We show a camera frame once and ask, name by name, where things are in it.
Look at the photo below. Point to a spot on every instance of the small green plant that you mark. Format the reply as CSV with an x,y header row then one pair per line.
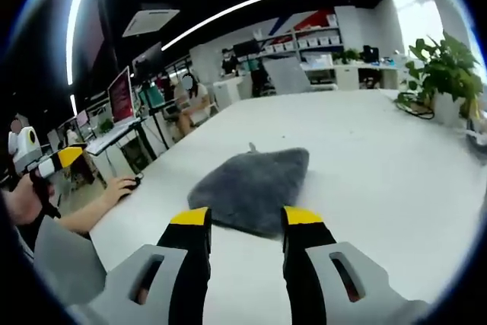
x,y
346,55

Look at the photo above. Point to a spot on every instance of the black tripod stand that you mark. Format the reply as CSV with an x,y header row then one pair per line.
x,y
158,127

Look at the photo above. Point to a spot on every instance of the white plant pot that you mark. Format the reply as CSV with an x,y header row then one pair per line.
x,y
447,110

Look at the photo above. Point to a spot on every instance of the black monitor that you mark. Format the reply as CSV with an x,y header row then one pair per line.
x,y
246,48

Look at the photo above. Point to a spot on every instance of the white office desk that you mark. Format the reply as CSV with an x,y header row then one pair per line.
x,y
114,134

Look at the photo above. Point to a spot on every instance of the shelf with white boxes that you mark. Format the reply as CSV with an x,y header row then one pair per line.
x,y
304,37

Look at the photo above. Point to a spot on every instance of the person's left hand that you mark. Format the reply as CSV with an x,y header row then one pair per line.
x,y
19,201

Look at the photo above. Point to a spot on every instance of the grey sleeve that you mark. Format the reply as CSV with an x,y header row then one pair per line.
x,y
64,264

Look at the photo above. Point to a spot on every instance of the long ceiling light strip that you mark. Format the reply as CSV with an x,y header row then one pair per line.
x,y
76,16
266,1

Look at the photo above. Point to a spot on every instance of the grey towel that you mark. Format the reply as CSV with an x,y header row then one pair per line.
x,y
255,188

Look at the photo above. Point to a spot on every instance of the white cabinet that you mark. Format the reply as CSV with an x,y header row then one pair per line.
x,y
347,77

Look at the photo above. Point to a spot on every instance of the ceiling air conditioner vent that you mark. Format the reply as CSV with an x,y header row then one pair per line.
x,y
150,22

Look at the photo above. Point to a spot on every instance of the grey leaning board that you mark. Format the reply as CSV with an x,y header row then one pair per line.
x,y
287,75

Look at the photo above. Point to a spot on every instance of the black computer mouse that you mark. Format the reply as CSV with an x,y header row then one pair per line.
x,y
131,185

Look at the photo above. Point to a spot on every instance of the green potted plant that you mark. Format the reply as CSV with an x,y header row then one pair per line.
x,y
445,70

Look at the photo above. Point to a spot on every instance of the monitor with red screen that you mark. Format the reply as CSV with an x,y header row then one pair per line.
x,y
120,96

